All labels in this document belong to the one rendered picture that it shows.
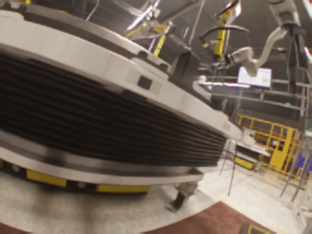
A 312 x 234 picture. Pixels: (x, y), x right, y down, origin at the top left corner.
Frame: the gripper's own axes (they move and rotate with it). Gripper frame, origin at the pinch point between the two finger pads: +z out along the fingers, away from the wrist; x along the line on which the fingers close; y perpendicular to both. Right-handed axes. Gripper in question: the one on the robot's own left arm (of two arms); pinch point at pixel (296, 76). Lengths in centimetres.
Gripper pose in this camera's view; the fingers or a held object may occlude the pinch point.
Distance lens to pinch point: 41.7
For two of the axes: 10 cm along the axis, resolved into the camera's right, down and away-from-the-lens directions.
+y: -6.6, -2.6, 7.0
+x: -6.7, -2.3, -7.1
